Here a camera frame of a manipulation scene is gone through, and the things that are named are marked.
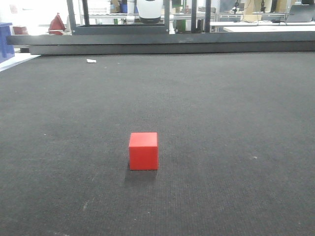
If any white background table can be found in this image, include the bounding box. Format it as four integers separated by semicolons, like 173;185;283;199
210;21;315;32

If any dark red box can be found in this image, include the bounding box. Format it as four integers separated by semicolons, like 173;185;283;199
12;26;29;35

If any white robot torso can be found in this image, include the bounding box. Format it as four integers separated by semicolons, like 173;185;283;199
126;0;174;24

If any blue plastic bin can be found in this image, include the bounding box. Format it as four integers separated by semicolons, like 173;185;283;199
0;22;15;63

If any grey laptop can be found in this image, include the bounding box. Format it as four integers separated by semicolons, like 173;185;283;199
285;4;315;23

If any red bag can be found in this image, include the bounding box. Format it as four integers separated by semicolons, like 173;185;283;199
48;13;65;35

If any red magnetic cube block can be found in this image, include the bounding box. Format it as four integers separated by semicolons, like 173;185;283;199
128;132;158;171

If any dark low platform beam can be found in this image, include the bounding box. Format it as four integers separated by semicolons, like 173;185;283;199
7;31;315;56

